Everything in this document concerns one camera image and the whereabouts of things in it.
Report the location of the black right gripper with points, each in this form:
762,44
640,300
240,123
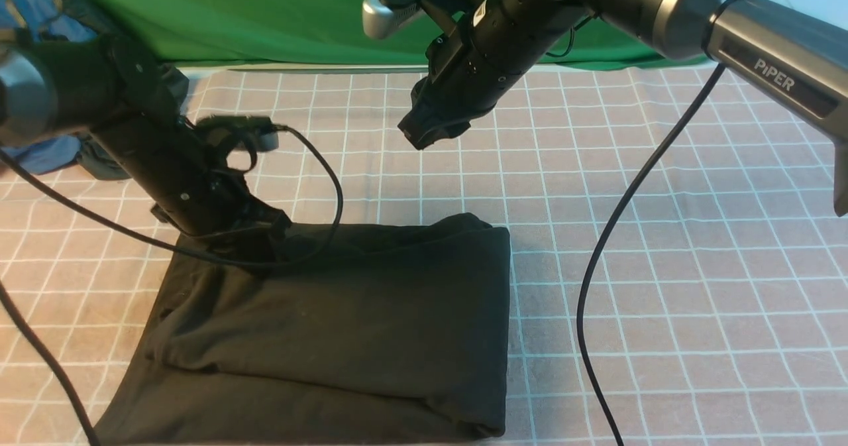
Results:
472,69

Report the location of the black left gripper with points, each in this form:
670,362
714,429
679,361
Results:
194,188

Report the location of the dark gray long-sleeved shirt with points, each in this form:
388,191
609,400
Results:
395,334

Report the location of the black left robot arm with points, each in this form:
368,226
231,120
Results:
112,88

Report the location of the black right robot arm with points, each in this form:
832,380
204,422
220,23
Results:
795,59

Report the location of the green backdrop cloth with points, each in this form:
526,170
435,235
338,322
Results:
236,32

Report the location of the dark gray crumpled garment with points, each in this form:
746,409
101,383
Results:
82,20

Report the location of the blue crumpled garment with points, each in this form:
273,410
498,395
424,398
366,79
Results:
41,21

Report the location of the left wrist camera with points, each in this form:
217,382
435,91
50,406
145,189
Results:
245,133

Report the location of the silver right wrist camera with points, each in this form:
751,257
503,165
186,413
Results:
382,18

